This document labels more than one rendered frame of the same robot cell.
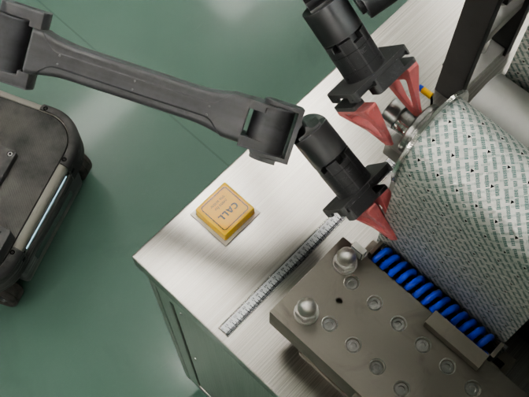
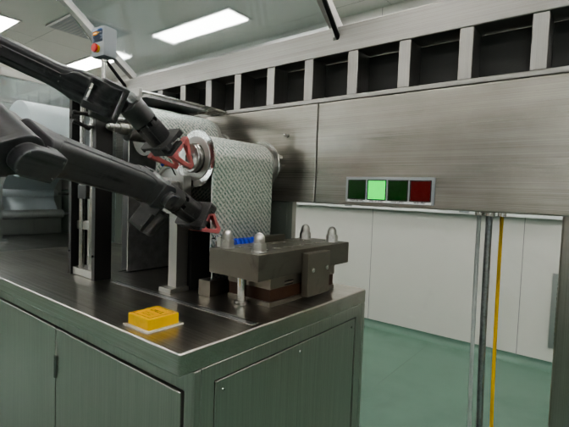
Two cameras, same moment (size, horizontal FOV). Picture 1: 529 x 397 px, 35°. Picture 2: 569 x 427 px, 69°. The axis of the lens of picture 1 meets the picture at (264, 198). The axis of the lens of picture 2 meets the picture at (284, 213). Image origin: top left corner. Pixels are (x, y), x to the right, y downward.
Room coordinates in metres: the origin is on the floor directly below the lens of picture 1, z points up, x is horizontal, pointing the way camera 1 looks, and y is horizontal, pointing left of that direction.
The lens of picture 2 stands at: (0.39, 0.89, 1.17)
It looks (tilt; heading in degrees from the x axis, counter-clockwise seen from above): 3 degrees down; 264
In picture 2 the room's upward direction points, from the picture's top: 2 degrees clockwise
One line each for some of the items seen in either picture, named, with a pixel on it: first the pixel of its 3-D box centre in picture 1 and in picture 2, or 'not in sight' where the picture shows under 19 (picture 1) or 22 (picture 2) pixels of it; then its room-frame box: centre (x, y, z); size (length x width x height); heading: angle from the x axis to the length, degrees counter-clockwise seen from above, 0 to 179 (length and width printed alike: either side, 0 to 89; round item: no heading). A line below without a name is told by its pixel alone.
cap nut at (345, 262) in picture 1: (345, 257); (227, 238); (0.42, -0.12, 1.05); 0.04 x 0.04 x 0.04
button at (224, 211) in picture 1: (225, 211); (153, 318); (0.56, 0.07, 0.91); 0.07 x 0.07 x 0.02; 46
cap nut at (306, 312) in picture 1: (306, 308); (259, 241); (0.35, -0.06, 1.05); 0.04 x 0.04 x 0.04
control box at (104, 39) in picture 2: not in sight; (102, 42); (0.89, -0.61, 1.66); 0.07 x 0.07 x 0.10; 52
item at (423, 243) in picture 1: (451, 269); (243, 214); (0.39, -0.26, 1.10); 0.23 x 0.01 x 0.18; 46
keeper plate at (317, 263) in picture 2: not in sight; (317, 272); (0.19, -0.15, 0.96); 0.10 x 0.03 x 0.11; 46
